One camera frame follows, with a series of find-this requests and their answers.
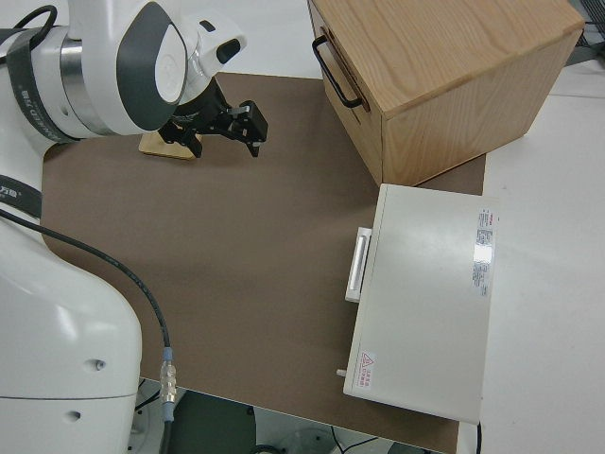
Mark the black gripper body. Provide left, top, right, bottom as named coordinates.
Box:
left=160, top=76, right=238, bottom=143

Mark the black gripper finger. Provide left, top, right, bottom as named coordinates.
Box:
left=159, top=121, right=205, bottom=160
left=226, top=99, right=269, bottom=160

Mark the wooden mug tree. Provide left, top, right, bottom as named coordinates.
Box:
left=138, top=131, right=197, bottom=163

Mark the brown table mat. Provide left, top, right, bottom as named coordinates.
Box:
left=41, top=71, right=489, bottom=454

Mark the large wooden box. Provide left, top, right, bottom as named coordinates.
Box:
left=306, top=0, right=586, bottom=188

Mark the white toaster oven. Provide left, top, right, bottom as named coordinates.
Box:
left=336, top=183, right=501, bottom=425

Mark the black box handle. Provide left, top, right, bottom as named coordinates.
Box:
left=311, top=36, right=364, bottom=109

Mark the black cable metal connector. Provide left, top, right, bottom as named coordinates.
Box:
left=0, top=207, right=180, bottom=454

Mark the toaster oven door handle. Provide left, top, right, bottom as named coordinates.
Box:
left=344, top=226, right=373, bottom=304

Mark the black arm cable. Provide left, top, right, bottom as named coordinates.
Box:
left=0, top=4, right=59, bottom=61

